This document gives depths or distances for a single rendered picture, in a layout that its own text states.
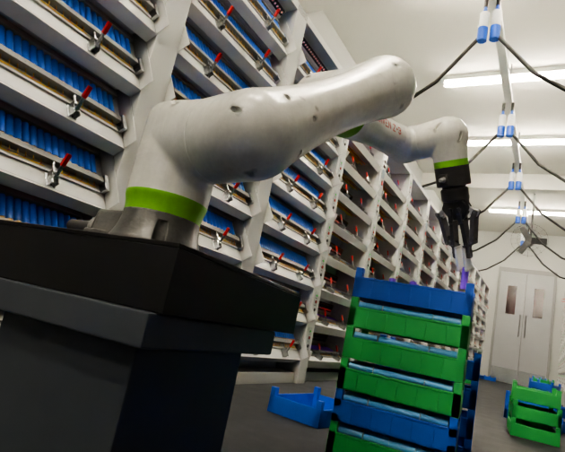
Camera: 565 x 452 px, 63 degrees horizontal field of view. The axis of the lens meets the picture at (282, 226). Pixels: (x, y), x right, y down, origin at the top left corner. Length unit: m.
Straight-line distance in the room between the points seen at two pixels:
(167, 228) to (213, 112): 0.18
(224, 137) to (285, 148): 0.08
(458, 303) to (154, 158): 0.83
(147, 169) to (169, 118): 0.08
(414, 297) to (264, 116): 0.77
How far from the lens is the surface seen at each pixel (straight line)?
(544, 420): 2.57
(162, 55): 1.60
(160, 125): 0.74
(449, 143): 1.34
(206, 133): 0.65
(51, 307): 0.64
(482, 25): 3.42
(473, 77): 4.94
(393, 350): 1.25
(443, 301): 1.24
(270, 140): 0.61
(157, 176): 0.71
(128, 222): 0.71
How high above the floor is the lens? 0.30
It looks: 11 degrees up
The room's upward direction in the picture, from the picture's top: 12 degrees clockwise
